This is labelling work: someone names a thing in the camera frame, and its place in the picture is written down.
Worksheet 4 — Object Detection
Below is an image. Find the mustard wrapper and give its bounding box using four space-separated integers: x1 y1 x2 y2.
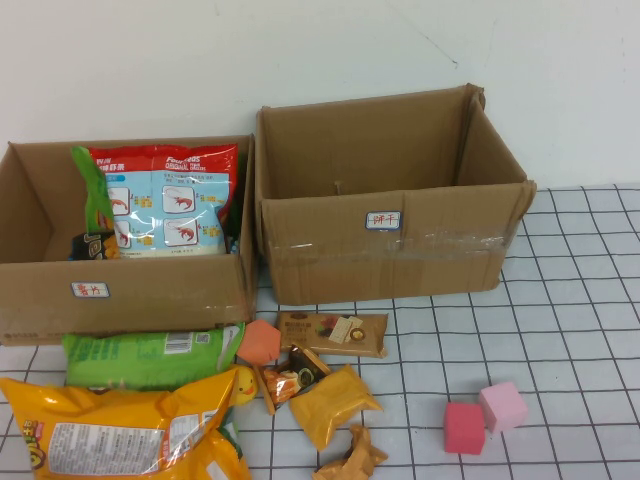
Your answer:
312 423 390 480

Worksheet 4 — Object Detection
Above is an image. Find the green potato chips bag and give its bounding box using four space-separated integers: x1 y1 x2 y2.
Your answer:
60 322 247 454

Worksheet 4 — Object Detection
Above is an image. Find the white checkered tablecloth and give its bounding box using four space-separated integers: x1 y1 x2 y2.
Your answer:
0 182 640 480

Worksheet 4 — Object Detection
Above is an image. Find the yellow rubber duck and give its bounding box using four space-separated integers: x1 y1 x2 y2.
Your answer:
232 364 259 406

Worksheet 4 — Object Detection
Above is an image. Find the slim green snack bag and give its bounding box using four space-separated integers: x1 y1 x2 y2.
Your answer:
69 144 120 241

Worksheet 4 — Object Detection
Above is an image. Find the brown wafer biscuit pack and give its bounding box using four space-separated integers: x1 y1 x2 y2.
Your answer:
277 310 390 360

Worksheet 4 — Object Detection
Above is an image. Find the dark brown snack packet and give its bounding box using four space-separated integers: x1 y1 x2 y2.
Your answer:
252 344 332 416

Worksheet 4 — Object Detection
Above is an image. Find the pink foam cube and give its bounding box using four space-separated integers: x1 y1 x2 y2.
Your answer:
478 381 530 434

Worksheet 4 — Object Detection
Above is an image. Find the large yellow chips bag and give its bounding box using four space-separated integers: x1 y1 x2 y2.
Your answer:
0 367 254 480

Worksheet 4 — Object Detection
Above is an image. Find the low cardboard box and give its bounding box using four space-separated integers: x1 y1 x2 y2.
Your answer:
0 133 259 347

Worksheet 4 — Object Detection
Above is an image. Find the tall cardboard box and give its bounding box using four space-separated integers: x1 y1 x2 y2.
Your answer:
254 83 539 306

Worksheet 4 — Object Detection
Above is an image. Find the red shrimp cracker bag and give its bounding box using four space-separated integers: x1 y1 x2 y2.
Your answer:
87 143 240 260

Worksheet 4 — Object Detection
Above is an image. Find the black snack bag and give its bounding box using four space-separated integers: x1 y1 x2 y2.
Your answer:
67 229 124 262

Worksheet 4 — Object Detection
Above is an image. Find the mustard yellow snack packet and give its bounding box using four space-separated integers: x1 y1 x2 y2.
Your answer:
288 364 385 454

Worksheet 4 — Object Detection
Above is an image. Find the red foam cube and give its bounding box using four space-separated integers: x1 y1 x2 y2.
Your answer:
443 401 487 456

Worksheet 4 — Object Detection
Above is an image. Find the orange foam block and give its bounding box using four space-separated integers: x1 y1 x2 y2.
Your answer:
235 319 282 365

